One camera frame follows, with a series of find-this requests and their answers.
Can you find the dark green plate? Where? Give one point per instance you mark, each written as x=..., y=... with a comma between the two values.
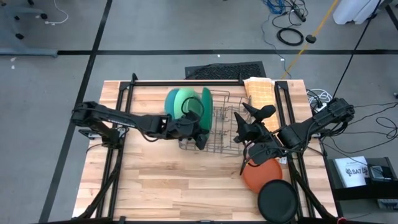
x=207, y=105

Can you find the black power strip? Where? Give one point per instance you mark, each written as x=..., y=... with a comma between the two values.
x=300, y=14

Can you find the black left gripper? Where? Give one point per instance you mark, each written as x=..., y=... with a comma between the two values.
x=186, y=129

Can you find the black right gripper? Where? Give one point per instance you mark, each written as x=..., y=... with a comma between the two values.
x=256, y=130

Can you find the orange plate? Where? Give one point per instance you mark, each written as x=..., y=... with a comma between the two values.
x=264, y=179

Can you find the office chair base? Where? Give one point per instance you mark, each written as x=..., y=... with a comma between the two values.
x=18, y=17

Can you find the grey desk foot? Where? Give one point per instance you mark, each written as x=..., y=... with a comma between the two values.
x=28, y=52

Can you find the black side shelf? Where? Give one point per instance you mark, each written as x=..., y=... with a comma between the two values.
x=357, y=194

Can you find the grey keypad device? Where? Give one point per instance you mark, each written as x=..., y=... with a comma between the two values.
x=388, y=204

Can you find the white bag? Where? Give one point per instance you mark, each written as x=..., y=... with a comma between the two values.
x=354, y=11

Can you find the black handheld device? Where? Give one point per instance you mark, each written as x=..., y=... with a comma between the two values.
x=379, y=172

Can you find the yellow checked towel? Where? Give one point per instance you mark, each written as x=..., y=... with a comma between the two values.
x=259, y=91

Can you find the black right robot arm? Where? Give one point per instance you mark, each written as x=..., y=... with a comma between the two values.
x=311, y=127

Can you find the black metal table frame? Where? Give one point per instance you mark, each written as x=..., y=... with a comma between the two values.
x=155, y=83

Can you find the teal plate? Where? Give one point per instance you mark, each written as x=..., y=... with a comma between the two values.
x=169, y=104

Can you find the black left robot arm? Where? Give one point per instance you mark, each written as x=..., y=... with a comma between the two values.
x=124, y=119

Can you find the white printed booklet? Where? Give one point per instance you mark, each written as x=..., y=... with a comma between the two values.
x=353, y=171

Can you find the light green plate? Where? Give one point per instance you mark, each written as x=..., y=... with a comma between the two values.
x=185, y=101

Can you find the black plate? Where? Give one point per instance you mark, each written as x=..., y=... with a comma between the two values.
x=278, y=202

